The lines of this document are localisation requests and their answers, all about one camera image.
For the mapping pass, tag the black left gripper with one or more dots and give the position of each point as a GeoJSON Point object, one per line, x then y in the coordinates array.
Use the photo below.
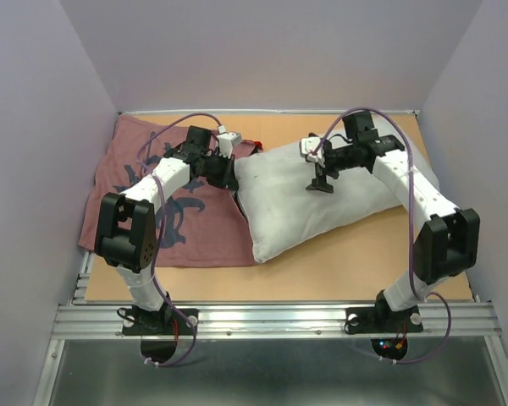
{"type": "Point", "coordinates": [228, 179]}

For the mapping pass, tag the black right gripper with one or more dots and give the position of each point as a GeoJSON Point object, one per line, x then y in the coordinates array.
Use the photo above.
{"type": "Point", "coordinates": [319, 182]}

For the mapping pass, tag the white pillow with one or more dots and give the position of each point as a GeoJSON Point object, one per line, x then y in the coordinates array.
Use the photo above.
{"type": "Point", "coordinates": [282, 213]}

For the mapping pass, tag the pink pillowcase with dark print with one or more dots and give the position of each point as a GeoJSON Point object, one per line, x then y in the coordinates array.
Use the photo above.
{"type": "Point", "coordinates": [204, 226]}

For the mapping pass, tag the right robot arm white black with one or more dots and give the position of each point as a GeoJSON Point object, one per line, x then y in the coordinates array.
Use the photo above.
{"type": "Point", "coordinates": [443, 238]}

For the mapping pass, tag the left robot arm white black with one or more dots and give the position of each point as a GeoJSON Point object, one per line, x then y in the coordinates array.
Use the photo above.
{"type": "Point", "coordinates": [127, 227]}

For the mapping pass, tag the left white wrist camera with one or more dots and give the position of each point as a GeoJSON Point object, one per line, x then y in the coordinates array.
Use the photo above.
{"type": "Point", "coordinates": [227, 142]}

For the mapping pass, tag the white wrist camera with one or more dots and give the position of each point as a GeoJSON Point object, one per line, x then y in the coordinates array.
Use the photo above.
{"type": "Point", "coordinates": [311, 149]}
{"type": "Point", "coordinates": [227, 142]}

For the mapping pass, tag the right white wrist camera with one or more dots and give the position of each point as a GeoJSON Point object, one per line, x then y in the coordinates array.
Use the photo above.
{"type": "Point", "coordinates": [311, 149]}

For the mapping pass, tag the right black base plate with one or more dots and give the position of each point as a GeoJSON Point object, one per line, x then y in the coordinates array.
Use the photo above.
{"type": "Point", "coordinates": [368, 320]}

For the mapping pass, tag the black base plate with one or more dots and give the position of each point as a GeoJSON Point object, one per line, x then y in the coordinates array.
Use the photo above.
{"type": "Point", "coordinates": [368, 320]}
{"type": "Point", "coordinates": [138, 322]}

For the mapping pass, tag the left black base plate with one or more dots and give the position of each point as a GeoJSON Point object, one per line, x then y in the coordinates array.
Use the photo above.
{"type": "Point", "coordinates": [138, 322]}

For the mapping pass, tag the aluminium frame rail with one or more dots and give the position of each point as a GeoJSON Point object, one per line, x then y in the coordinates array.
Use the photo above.
{"type": "Point", "coordinates": [280, 339]}

